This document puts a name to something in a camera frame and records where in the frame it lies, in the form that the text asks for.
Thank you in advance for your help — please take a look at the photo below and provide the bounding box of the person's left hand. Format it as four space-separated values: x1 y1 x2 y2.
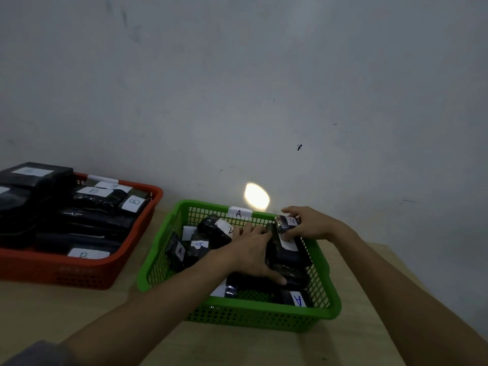
208 223 287 286

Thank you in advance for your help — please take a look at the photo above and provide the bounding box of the person's right hand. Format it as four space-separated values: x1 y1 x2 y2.
281 206 338 241

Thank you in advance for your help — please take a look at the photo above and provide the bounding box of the small black labelled packet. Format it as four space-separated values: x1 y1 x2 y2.
274 215 302 235

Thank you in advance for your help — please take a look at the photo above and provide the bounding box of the large black labelled packet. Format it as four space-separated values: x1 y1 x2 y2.
266 232 311 290

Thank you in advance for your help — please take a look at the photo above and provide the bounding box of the person's right forearm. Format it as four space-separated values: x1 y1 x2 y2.
330 221 488 366

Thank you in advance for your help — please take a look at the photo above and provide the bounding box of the person's left forearm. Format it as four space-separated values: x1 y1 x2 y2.
60 251 235 366

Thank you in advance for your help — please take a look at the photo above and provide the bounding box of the green plastic basket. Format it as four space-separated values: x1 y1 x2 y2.
136 199 342 333

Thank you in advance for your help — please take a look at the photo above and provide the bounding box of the white paper basket label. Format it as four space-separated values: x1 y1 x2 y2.
229 206 253 221

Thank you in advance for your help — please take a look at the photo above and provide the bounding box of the pile of black wrapped packets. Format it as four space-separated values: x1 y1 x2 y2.
165 214 315 308

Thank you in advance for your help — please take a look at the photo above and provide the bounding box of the stack of black wrapped packets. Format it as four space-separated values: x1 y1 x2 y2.
0 162 150 260

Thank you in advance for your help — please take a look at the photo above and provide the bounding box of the red plastic basket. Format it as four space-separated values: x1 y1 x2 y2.
0 172 164 290

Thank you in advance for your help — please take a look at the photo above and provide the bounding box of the grey sleeve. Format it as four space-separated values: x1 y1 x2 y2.
0 340 77 366

